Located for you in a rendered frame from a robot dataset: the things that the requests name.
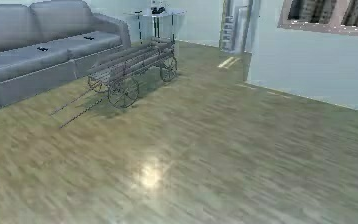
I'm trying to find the grey sofa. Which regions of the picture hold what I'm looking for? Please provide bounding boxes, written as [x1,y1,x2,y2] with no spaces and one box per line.
[0,0,132,113]

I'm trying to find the white side table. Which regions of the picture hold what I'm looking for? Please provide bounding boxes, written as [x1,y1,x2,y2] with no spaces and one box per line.
[125,7,187,44]

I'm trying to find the window with pale frame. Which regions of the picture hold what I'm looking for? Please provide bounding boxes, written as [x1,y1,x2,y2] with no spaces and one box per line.
[277,0,358,38]

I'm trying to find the brown wooden cart table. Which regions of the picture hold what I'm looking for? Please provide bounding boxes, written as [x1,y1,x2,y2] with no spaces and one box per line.
[49,37,179,129]

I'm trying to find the white room door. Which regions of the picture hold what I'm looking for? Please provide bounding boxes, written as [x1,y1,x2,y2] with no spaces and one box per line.
[219,0,262,55]

